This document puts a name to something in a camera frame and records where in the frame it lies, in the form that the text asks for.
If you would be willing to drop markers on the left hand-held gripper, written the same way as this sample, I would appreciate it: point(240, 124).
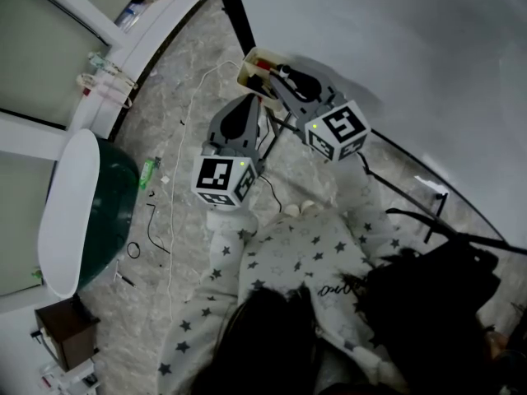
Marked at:
point(214, 175)

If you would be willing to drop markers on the black table frame bar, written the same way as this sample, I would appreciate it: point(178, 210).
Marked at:
point(416, 202)

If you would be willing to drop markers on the clear plastic bag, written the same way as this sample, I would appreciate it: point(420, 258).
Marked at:
point(129, 15)

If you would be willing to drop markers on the white storage rack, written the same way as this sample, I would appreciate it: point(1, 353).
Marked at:
point(70, 379)

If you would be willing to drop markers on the red marker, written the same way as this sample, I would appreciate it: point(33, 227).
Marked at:
point(262, 62)

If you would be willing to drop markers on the black silver pen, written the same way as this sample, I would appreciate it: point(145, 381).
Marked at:
point(125, 279)

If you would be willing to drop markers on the black table leg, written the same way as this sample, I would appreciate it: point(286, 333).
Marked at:
point(241, 10)

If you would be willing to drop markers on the black white-banded marker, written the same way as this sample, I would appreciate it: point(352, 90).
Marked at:
point(283, 71)

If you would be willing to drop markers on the black bag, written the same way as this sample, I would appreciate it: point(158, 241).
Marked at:
point(432, 294)

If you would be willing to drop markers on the dark green white-rimmed tub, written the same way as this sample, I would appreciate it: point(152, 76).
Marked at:
point(70, 212)

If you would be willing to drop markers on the green packet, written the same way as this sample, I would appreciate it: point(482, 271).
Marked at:
point(147, 173)

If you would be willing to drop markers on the person's right forearm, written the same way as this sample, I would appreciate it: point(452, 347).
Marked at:
point(370, 208)

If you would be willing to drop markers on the clear plastic bottle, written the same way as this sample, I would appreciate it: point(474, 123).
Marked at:
point(99, 61)

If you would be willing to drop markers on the person's left forearm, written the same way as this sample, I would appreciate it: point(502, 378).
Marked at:
point(226, 249)

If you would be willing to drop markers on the white slipper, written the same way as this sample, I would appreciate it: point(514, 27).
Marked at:
point(292, 209)
point(309, 207)

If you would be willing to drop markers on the cream pen holder box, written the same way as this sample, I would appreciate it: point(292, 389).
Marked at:
point(245, 72)

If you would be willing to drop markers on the star-patterned pyjamas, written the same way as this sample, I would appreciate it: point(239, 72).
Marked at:
point(296, 253)

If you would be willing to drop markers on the brown wooden cabinet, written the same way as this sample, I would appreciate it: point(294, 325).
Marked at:
point(72, 335)

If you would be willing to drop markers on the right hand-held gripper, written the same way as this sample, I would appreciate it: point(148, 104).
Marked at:
point(341, 132)

